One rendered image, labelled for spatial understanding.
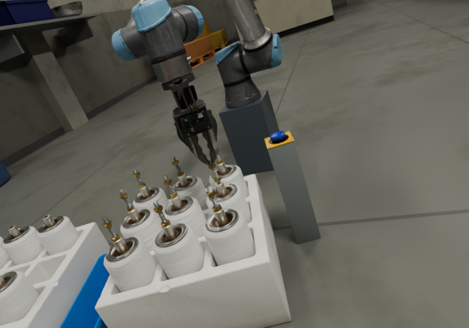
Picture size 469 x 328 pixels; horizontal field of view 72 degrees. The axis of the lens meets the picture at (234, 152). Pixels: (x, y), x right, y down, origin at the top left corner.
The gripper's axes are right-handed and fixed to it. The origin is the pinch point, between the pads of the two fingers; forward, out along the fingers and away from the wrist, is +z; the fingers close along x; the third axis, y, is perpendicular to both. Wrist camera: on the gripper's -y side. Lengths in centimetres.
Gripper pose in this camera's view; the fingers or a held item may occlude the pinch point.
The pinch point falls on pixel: (209, 157)
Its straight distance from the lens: 77.4
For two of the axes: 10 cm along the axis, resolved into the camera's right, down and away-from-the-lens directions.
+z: 3.1, 8.7, 3.7
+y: 1.8, 3.3, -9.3
